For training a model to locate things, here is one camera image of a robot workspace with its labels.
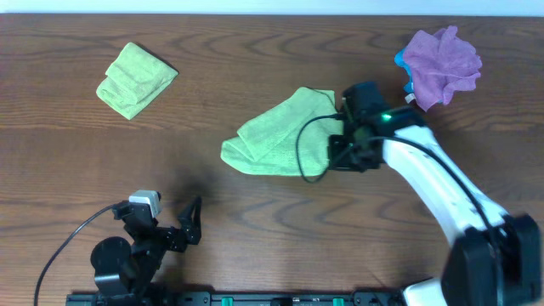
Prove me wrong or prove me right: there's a green microfiber cloth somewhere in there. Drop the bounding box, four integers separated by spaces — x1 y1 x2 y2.
220 87 343 176

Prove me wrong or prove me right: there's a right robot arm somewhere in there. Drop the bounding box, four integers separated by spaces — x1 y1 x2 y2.
330 107 542 305

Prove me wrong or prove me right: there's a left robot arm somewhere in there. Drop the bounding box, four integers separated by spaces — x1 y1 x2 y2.
90 190 201 305

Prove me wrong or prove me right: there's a blue cloth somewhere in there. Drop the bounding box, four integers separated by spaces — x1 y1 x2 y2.
394 48 417 104

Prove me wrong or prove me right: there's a purple cloth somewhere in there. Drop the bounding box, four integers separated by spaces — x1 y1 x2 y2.
404 25 483 111

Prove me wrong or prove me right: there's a folded green cloth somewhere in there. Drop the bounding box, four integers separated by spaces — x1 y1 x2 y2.
96 42 178 120

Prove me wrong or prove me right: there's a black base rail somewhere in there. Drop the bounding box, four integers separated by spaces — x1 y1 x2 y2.
65 291 406 306

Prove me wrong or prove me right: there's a left black cable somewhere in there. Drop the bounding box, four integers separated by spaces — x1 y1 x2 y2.
32 203 128 306

